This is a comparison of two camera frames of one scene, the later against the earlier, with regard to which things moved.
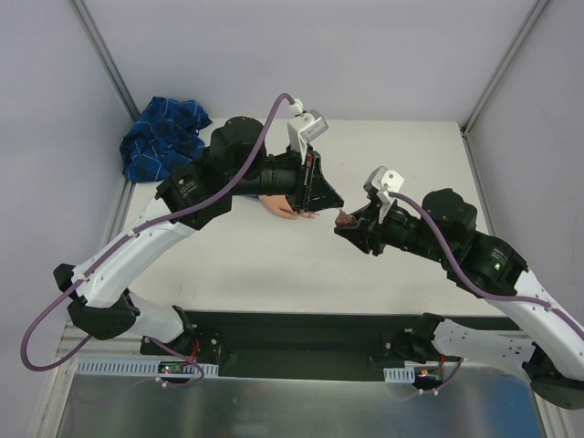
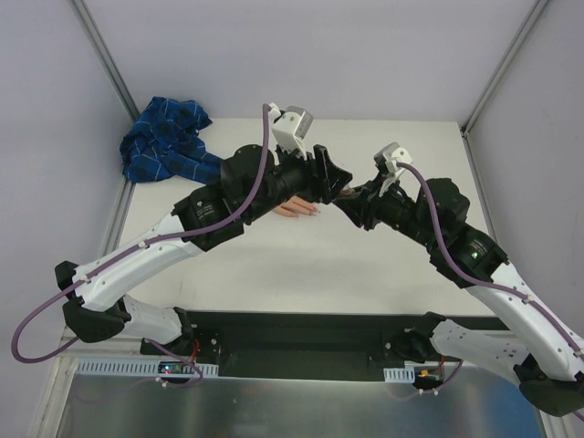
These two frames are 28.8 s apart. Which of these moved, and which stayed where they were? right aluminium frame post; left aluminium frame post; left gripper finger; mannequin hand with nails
Moved: left gripper finger
Stayed: left aluminium frame post; right aluminium frame post; mannequin hand with nails
